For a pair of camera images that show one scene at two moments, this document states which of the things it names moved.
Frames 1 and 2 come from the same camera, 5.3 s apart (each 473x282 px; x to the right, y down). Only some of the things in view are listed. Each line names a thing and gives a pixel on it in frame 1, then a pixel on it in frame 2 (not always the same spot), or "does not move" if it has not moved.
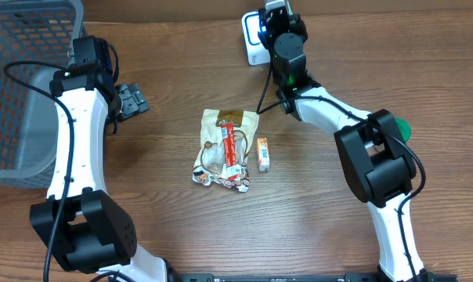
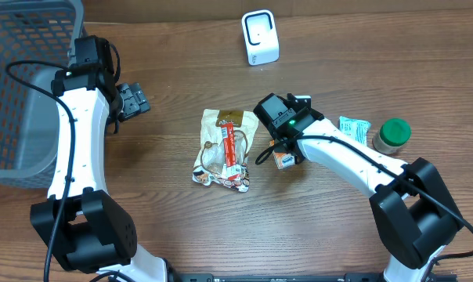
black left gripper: x=131 y=101 does not move
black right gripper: x=278 y=19 -> x=283 y=146
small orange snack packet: x=263 y=154 -> x=283 y=160
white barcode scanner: x=257 y=52 does not move
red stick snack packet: x=229 y=169 does not move
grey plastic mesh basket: x=21 y=122 does not move
